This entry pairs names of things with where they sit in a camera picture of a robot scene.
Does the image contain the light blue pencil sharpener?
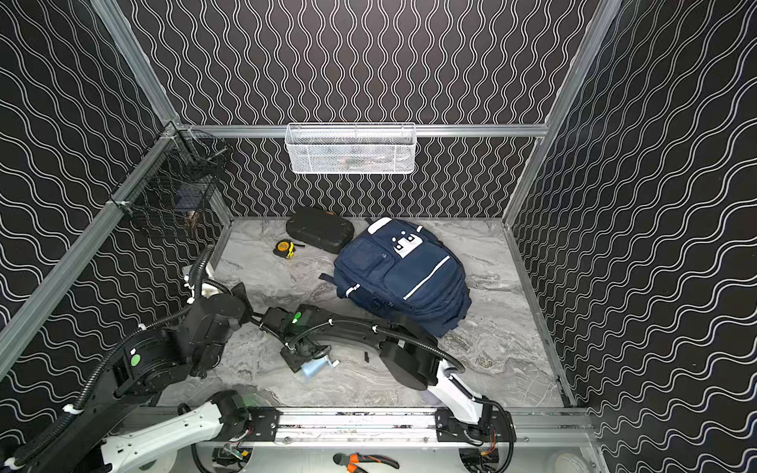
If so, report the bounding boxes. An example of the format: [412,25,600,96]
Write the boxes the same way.
[301,356,340,380]

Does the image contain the navy blue backpack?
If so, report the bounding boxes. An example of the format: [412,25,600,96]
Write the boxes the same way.
[319,217,472,338]

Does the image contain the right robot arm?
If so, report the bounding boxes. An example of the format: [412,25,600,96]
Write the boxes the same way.
[257,305,516,451]

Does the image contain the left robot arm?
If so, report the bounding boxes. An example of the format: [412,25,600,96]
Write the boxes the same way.
[2,246,248,472]

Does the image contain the black zippered case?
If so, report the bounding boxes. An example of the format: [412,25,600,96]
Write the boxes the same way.
[286,207,355,254]

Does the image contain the yellow black tape measure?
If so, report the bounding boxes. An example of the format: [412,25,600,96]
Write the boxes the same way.
[273,240,305,259]

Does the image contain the white roll right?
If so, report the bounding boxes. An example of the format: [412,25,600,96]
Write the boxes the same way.
[545,451,593,473]

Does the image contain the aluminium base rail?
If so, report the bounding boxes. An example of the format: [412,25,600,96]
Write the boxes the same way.
[102,407,593,457]

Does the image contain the orange handled pliers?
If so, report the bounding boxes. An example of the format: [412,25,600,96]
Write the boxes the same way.
[332,453,400,473]

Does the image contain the black wire basket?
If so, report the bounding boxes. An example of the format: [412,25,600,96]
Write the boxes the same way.
[114,128,231,240]

